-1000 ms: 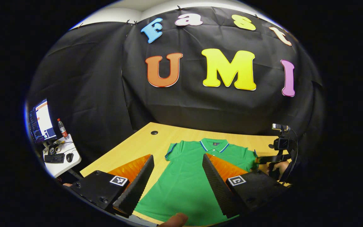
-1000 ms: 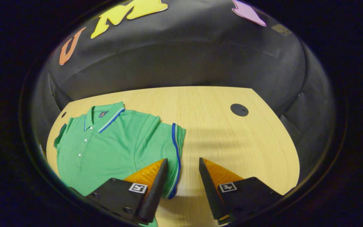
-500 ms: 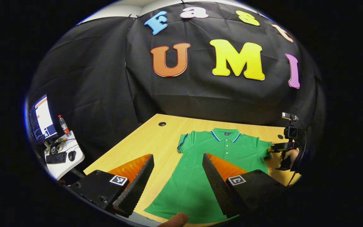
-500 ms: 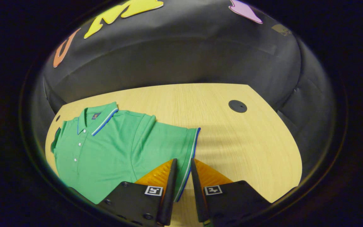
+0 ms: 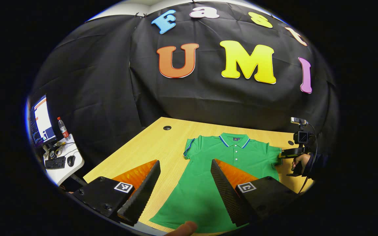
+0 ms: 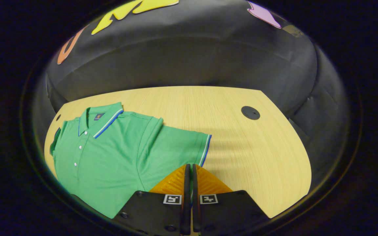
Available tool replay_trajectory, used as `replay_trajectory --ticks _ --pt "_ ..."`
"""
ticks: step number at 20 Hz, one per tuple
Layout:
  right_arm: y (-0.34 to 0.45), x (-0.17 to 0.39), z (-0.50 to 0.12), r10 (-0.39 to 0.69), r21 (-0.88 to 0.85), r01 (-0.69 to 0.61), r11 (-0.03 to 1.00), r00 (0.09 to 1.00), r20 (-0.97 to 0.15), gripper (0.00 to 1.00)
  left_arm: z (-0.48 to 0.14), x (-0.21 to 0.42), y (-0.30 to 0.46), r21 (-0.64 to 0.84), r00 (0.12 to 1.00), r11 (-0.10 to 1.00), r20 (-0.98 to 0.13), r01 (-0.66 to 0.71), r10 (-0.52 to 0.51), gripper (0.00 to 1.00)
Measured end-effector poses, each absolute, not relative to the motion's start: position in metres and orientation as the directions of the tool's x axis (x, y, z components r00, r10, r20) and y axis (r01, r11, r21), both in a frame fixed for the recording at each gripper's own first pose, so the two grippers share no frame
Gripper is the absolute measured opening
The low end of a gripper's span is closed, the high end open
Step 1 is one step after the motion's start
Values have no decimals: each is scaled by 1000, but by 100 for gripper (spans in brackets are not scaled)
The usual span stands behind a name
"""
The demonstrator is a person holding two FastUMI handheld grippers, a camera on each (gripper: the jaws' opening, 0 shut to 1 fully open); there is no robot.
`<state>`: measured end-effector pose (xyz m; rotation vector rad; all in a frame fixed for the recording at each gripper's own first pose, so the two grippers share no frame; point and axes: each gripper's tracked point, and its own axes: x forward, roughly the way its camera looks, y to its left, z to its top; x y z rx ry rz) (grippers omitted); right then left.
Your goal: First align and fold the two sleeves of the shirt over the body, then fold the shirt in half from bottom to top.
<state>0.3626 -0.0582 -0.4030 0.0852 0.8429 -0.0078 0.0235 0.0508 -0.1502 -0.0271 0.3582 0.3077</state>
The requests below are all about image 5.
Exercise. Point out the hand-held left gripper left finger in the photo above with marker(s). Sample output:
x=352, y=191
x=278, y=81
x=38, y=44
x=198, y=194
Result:
x=144, y=191

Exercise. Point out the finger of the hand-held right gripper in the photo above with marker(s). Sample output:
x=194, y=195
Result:
x=292, y=152

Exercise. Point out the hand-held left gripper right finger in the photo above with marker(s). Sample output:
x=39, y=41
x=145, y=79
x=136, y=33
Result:
x=226, y=193

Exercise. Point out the green T-shirt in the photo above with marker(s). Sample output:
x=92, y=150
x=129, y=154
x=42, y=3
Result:
x=205, y=190

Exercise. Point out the white side desk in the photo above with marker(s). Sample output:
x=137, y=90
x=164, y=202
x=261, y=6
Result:
x=69, y=173

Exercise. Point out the black computer mouse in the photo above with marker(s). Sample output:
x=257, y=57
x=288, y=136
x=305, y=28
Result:
x=71, y=160

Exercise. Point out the black keyboard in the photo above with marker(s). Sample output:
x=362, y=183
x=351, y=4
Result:
x=55, y=162

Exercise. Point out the clear plastic water bottle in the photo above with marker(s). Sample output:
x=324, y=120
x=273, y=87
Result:
x=63, y=129

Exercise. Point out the black backdrop cloth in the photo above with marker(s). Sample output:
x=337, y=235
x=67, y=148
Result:
x=110, y=82

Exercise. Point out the computer monitor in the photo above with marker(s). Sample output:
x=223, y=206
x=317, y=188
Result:
x=41, y=121

